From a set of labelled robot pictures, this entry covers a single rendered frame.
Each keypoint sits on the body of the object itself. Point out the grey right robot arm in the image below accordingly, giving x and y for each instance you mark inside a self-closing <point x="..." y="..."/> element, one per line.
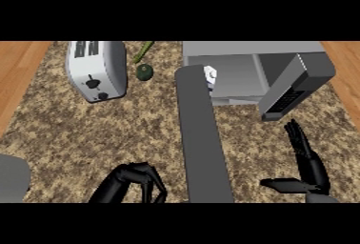
<point x="321" y="199"/>

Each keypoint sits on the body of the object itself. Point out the dark grey microwave door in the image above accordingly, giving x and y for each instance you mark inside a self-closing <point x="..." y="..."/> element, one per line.
<point x="203" y="136"/>

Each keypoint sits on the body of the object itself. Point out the dark green avocado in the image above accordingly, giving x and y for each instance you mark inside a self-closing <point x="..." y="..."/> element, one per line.
<point x="145" y="72"/>

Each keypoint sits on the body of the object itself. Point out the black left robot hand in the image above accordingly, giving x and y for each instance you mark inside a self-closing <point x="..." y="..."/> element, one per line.
<point x="123" y="182"/>

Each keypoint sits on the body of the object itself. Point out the silver toaster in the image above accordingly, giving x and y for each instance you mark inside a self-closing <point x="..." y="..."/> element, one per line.
<point x="98" y="70"/>

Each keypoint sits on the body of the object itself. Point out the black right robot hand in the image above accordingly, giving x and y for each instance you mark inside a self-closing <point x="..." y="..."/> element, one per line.
<point x="312" y="168"/>

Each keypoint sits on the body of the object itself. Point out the grey rounded appliance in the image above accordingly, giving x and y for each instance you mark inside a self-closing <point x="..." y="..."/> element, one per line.
<point x="14" y="179"/>

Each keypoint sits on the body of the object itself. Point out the green cucumber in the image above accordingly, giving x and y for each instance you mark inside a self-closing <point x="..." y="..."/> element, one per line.
<point x="142" y="52"/>

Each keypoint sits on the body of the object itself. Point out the grey microwave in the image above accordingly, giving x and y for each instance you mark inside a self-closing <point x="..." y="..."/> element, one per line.
<point x="263" y="74"/>

